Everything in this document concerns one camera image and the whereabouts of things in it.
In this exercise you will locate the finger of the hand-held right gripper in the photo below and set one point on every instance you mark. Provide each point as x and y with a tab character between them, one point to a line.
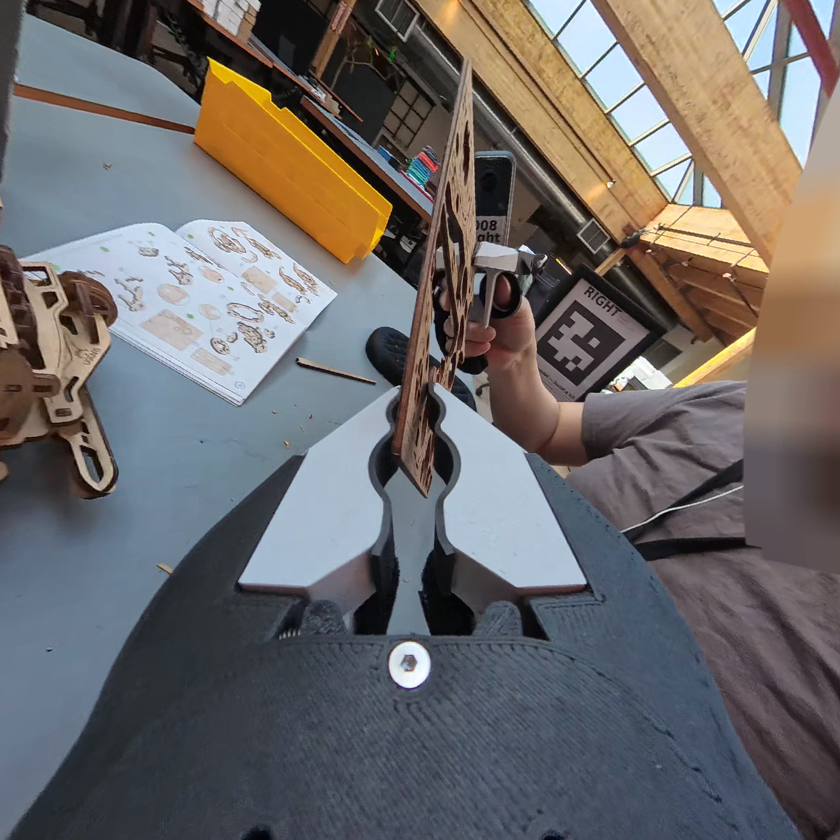
499	254

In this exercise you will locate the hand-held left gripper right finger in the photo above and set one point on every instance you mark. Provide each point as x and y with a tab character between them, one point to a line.
505	525

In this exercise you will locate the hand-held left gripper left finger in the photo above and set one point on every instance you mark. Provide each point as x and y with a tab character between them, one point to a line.
315	525

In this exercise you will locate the laser-cut wooden parts sheet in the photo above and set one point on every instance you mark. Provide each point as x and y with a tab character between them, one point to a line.
410	420

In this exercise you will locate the person's right forearm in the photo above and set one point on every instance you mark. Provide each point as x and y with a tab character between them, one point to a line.
544	426

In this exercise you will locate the assembled wooden model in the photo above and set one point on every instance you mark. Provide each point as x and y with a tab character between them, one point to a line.
52	328

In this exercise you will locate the person's right hand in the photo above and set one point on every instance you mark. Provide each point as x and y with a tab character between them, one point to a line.
512	348

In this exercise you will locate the colourful stack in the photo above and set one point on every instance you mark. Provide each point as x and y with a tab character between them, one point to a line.
423	170

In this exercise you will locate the black framed marker sign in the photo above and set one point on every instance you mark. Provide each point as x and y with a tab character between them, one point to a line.
577	341

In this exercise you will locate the thin wooden stick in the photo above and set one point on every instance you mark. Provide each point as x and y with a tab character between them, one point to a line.
334	371

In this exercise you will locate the yellow plastic bin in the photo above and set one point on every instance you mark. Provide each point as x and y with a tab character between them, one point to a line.
295	170

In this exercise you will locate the open instruction booklet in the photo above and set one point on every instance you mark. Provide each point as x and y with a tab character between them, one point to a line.
197	295

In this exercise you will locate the stack of white boxes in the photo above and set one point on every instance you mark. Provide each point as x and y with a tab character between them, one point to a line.
229	16

